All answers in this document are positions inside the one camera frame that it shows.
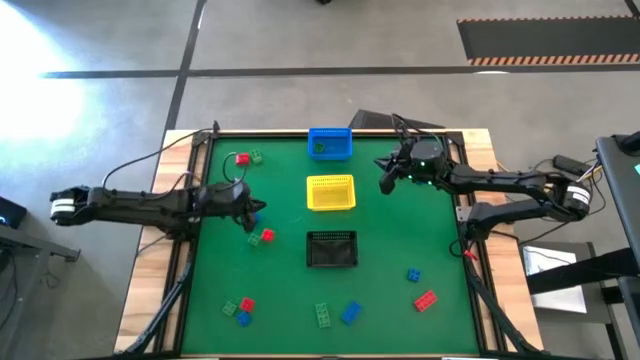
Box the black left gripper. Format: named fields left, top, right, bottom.
left=198, top=180, right=268, bottom=233

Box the black hazard-striped floor mat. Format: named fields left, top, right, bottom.
left=456, top=15, right=640, bottom=67

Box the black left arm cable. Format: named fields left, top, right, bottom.
left=101, top=119, right=221, bottom=190

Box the black crossbar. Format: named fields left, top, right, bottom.
left=527, top=247, right=640, bottom=296

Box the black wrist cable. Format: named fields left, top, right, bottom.
left=391, top=112, right=446, bottom=151
left=222, top=151, right=249, bottom=185

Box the black device with light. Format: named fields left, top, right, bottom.
left=0, top=195, right=28, bottom=230

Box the long blue block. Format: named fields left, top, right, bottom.
left=340, top=300, right=363, bottom=326

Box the long red block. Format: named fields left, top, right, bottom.
left=413, top=290, right=439, bottom=313

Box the long green block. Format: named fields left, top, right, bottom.
left=314, top=302, right=332, bottom=329

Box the black angular floor object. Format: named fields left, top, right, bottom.
left=348, top=109, right=446, bottom=130

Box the black side desk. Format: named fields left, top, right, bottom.
left=594, top=130, right=640, bottom=261

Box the black power strip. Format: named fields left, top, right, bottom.
left=552, top=154, right=591, bottom=176

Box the grey desk frame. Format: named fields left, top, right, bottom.
left=0, top=224, right=81, bottom=346

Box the black aluminium table frame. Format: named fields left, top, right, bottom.
left=112, top=128, right=544, bottom=360

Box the yellow floor cable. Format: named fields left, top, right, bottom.
left=574, top=166, right=604, bottom=184

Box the yellow plastic basket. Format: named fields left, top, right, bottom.
left=305, top=174, right=357, bottom=212

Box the white paper sheet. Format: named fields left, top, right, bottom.
left=523, top=245, right=587, bottom=314

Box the black plastic basket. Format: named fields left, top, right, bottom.
left=305, top=230, right=359, bottom=269

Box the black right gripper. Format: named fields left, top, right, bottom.
left=373, top=138, right=448, bottom=196

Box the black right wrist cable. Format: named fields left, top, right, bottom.
left=391, top=112, right=446, bottom=151

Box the blue plastic basket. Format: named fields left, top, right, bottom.
left=307, top=127, right=354, bottom=162

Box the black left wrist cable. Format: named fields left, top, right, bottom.
left=222, top=151, right=249, bottom=185

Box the green table mat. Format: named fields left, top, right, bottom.
left=180, top=135, right=481, bottom=356

